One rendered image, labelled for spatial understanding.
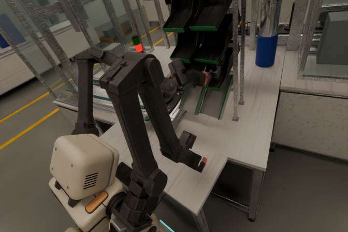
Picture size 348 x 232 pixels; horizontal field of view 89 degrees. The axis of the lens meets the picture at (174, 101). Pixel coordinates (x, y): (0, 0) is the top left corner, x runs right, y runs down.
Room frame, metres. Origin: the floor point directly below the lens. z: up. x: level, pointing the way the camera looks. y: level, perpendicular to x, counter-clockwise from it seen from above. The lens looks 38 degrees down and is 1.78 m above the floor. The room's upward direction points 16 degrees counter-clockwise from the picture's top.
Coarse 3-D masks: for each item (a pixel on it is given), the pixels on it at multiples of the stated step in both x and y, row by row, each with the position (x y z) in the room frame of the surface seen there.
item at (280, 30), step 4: (280, 24) 1.79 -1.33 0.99; (284, 24) 1.80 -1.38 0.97; (288, 24) 1.73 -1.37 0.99; (304, 24) 1.67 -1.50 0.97; (280, 28) 1.73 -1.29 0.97; (284, 28) 1.68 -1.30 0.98; (288, 28) 1.63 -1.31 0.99; (280, 32) 1.65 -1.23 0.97; (284, 32) 1.62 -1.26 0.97; (288, 32) 1.60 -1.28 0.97
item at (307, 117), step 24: (288, 72) 1.12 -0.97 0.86; (288, 96) 0.96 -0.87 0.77; (312, 96) 0.87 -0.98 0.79; (336, 96) 0.80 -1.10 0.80; (288, 120) 0.93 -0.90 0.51; (312, 120) 0.84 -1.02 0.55; (336, 120) 0.75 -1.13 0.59; (288, 144) 0.90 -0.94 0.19; (312, 144) 0.80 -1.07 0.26; (336, 144) 0.71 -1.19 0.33
